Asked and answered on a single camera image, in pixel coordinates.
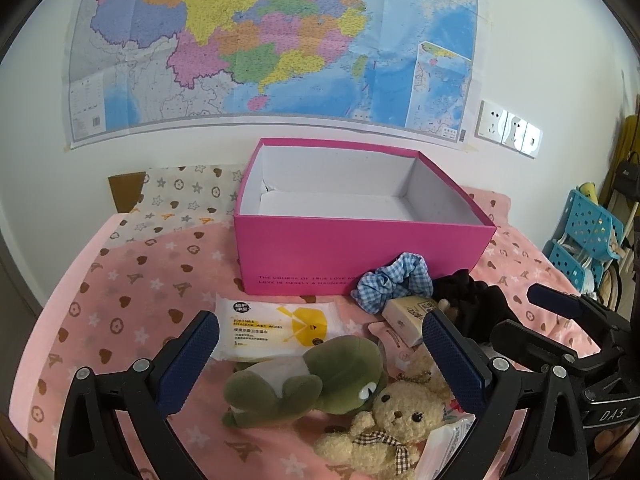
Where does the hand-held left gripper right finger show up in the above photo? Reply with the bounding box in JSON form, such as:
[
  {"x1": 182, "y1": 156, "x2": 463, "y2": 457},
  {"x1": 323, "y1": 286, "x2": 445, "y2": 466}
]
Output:
[{"x1": 421, "y1": 308, "x2": 591, "y2": 480}]

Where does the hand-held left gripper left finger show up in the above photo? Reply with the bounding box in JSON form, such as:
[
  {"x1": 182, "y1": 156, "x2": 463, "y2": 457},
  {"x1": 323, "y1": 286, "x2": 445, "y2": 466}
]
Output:
[{"x1": 55, "y1": 310, "x2": 221, "y2": 480}]

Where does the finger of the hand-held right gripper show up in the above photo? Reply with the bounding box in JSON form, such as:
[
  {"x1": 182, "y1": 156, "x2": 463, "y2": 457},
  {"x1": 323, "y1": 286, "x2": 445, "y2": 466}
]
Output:
[
  {"x1": 490, "y1": 320, "x2": 581, "y2": 367},
  {"x1": 527, "y1": 283, "x2": 617, "y2": 327}
]

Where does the black cloth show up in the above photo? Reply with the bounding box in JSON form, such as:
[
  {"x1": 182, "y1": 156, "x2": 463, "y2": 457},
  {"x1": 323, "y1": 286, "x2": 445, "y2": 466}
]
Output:
[{"x1": 432, "y1": 269, "x2": 521, "y2": 346}]

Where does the small beige box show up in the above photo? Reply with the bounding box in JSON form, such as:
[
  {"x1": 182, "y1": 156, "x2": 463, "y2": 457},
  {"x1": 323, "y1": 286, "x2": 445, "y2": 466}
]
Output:
[{"x1": 383, "y1": 296, "x2": 451, "y2": 347}]

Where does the beige teddy bear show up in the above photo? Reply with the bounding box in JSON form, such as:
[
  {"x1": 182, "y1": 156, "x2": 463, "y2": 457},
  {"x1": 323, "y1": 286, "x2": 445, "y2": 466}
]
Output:
[{"x1": 314, "y1": 356, "x2": 453, "y2": 476}]

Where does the blue gingham scrunchie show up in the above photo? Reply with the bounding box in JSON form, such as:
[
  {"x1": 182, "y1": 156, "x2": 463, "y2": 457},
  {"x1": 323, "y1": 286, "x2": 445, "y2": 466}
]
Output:
[{"x1": 350, "y1": 253, "x2": 435, "y2": 315}]

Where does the green plush toy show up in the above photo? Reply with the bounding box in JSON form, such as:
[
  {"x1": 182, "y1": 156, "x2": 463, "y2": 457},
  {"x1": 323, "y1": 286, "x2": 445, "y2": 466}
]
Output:
[{"x1": 221, "y1": 336, "x2": 387, "y2": 428}]

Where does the pink cardboard box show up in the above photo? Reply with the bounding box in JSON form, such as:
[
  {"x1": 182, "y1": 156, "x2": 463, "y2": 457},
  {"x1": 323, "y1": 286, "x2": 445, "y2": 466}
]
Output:
[{"x1": 233, "y1": 137, "x2": 497, "y2": 297}]

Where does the pink packet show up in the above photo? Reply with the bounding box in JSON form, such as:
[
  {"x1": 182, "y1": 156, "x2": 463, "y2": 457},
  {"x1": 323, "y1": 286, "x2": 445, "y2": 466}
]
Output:
[{"x1": 367, "y1": 321, "x2": 436, "y2": 386}]

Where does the white yellow wet wipes pack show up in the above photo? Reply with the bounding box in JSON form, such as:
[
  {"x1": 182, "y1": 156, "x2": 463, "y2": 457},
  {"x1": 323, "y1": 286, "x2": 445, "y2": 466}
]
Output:
[{"x1": 210, "y1": 295, "x2": 346, "y2": 363}]

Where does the pink printed blanket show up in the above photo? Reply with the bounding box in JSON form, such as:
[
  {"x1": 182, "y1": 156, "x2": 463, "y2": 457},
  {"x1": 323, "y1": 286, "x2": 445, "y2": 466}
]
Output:
[{"x1": 7, "y1": 185, "x2": 601, "y2": 480}]

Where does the blue plastic rack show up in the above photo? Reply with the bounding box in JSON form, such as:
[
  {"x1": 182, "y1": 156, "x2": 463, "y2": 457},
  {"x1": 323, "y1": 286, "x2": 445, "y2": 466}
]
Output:
[{"x1": 542, "y1": 187, "x2": 626, "y2": 293}]

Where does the white cartoon-print tissue pack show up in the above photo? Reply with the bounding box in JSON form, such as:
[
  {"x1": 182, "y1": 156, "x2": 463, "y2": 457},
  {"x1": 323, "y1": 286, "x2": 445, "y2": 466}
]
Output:
[{"x1": 415, "y1": 400, "x2": 481, "y2": 480}]

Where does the black bag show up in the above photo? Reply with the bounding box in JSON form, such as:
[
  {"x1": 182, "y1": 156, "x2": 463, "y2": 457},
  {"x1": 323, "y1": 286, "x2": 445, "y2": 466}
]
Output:
[{"x1": 614, "y1": 160, "x2": 640, "y2": 196}]

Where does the grey star-print pillow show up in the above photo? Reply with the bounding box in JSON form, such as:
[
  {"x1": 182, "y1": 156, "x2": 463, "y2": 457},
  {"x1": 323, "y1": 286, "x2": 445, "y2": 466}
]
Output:
[{"x1": 111, "y1": 164, "x2": 246, "y2": 256}]

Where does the brown headboard piece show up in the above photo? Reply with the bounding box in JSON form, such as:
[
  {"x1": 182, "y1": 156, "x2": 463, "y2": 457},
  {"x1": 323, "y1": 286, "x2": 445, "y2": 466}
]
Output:
[{"x1": 108, "y1": 172, "x2": 147, "y2": 215}]

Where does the yellow hanging cloth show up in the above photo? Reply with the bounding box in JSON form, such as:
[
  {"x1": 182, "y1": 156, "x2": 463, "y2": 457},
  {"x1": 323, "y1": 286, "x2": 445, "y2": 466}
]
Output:
[{"x1": 607, "y1": 115, "x2": 640, "y2": 211}]

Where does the white wall socket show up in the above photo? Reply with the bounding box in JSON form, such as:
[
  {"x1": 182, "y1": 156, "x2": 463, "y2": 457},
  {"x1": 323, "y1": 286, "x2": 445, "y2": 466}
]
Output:
[
  {"x1": 520, "y1": 121, "x2": 543, "y2": 159},
  {"x1": 475, "y1": 101, "x2": 507, "y2": 143},
  {"x1": 501, "y1": 111, "x2": 526, "y2": 151}
]

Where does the colourful wall map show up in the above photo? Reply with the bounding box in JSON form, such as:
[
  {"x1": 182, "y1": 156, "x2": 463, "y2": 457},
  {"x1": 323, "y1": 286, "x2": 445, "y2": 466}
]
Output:
[{"x1": 66, "y1": 0, "x2": 480, "y2": 150}]

